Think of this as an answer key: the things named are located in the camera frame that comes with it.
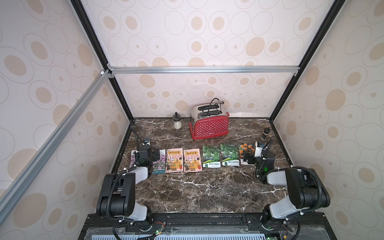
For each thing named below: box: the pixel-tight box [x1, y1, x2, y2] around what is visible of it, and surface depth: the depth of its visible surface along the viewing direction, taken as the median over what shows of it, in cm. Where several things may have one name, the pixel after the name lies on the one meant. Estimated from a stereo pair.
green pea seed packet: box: [202, 145, 221, 168], surface depth 99 cm
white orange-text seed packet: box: [183, 148, 202, 173], surface depth 97 cm
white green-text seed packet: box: [220, 143, 240, 167], surface depth 99 cm
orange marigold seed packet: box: [165, 147, 184, 173], surface depth 98 cm
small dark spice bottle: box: [260, 127, 271, 141], surface depth 105 cm
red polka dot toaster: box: [189, 98, 230, 140], surface depth 102 cm
